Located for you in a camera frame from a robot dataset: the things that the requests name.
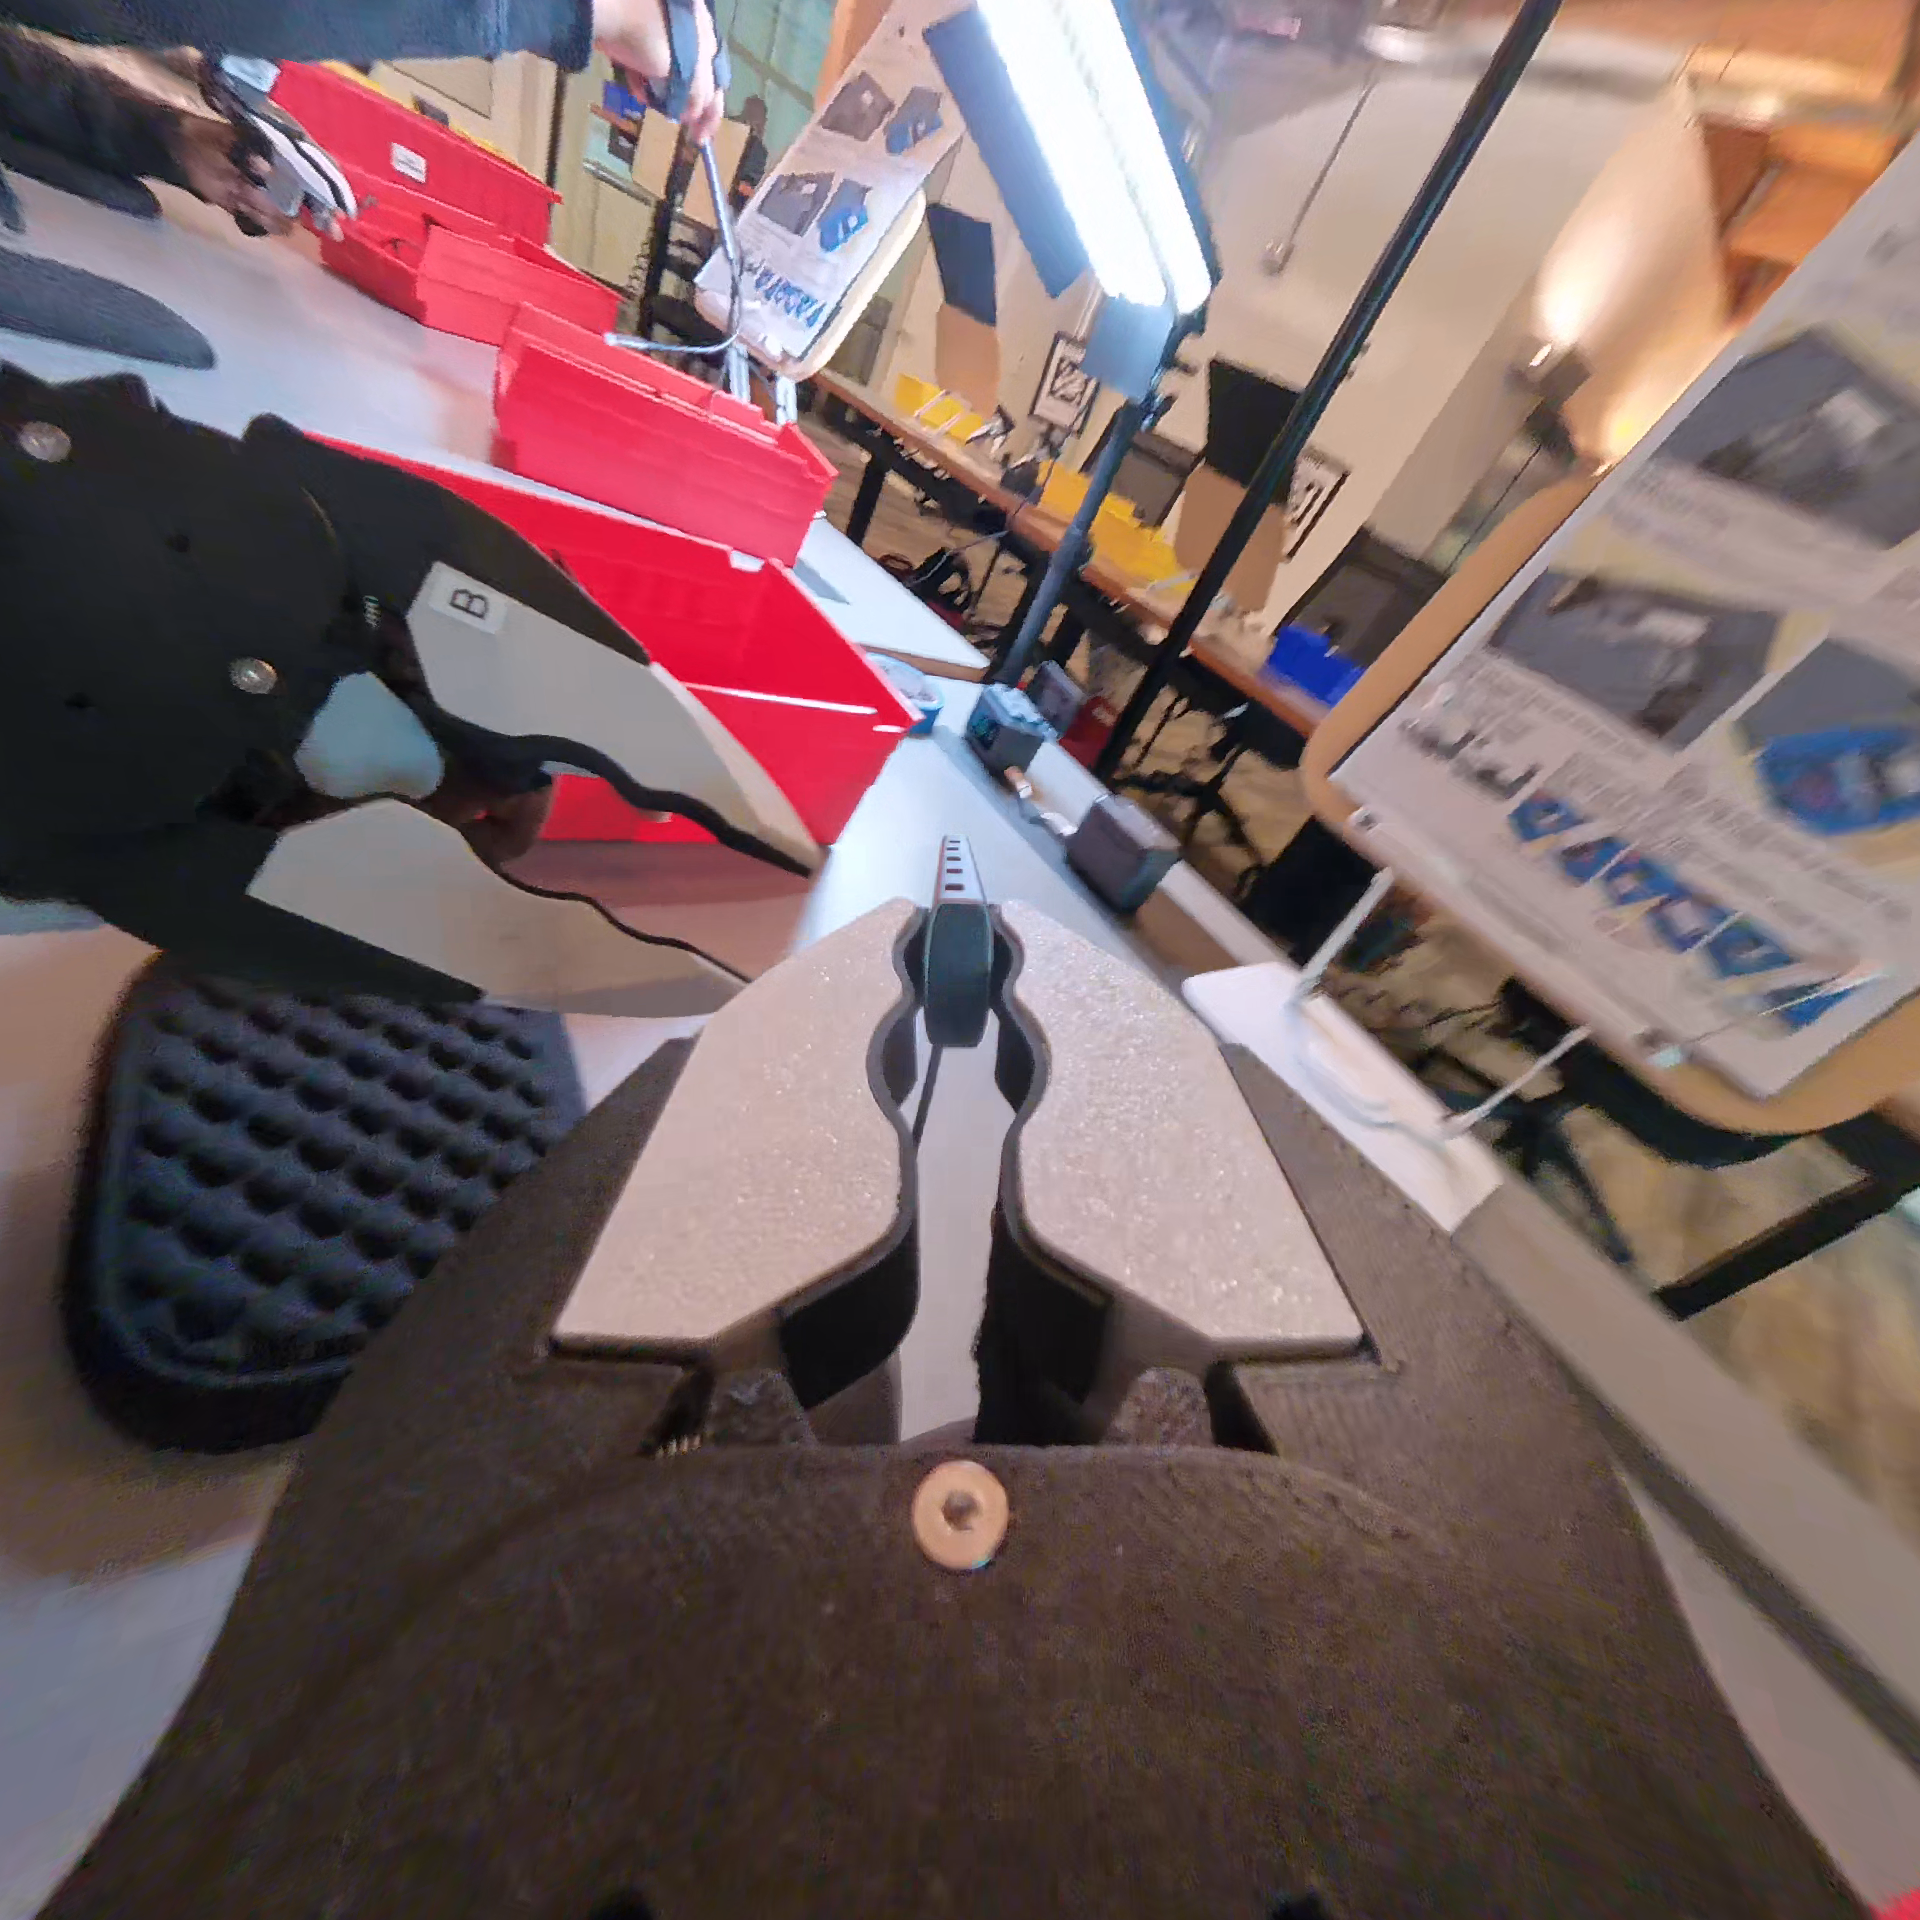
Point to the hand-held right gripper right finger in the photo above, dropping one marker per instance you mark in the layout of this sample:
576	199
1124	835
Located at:
1171	1184

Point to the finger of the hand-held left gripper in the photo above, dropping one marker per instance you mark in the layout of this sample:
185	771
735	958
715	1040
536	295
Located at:
600	704
451	914

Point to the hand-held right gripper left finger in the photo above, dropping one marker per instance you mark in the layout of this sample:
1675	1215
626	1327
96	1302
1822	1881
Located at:
751	1171

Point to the red plastic bin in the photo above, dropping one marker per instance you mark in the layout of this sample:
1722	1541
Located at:
721	630
406	142
644	435
480	285

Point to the white clipboard stand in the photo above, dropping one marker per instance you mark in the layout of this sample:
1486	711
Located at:
1244	1003

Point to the dark oval pad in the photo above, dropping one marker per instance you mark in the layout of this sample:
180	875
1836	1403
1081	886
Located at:
89	306

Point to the blue round item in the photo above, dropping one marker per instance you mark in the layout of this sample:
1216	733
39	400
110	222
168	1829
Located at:
907	693

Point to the black textured pad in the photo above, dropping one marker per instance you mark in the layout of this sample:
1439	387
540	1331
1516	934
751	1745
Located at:
300	1200

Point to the black power adapter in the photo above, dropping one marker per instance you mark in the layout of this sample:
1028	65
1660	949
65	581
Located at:
1124	862

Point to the blue and black device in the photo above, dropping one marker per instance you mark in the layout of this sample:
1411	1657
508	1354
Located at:
1004	729

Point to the yellow plastic bin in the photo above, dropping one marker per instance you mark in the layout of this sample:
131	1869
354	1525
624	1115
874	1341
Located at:
931	403
1110	523

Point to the small black device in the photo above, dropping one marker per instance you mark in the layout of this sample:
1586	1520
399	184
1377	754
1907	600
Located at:
1062	693

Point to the wooden table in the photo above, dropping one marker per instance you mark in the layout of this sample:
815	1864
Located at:
1244	677

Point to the blue plastic bin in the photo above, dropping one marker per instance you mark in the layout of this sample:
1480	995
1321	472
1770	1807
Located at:
1313	664

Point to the framed picture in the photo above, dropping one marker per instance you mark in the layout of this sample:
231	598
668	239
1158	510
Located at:
1068	382

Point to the small instruction sheet board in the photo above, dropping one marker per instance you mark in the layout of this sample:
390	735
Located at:
840	182

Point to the clipboard with instruction sheet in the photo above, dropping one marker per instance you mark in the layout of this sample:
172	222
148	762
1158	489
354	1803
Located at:
1694	720

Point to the black panel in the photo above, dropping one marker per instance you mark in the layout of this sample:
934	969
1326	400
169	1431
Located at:
1254	427

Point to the led light bar on stand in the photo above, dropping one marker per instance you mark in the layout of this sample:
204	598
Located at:
1110	150

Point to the black stand pole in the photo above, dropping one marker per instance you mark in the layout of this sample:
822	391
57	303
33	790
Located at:
1369	301

